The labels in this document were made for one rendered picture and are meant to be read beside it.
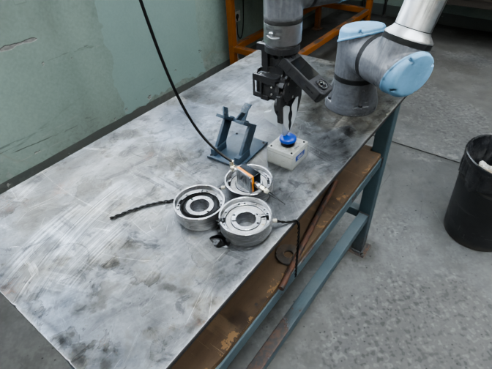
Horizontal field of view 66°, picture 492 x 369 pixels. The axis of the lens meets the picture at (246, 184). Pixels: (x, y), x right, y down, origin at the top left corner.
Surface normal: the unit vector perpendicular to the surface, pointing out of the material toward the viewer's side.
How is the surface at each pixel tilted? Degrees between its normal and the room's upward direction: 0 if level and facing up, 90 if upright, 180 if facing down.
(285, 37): 90
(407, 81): 97
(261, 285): 0
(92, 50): 90
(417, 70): 97
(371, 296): 0
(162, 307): 0
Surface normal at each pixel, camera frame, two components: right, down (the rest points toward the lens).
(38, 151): 0.80, 0.37
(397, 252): -0.04, -0.76
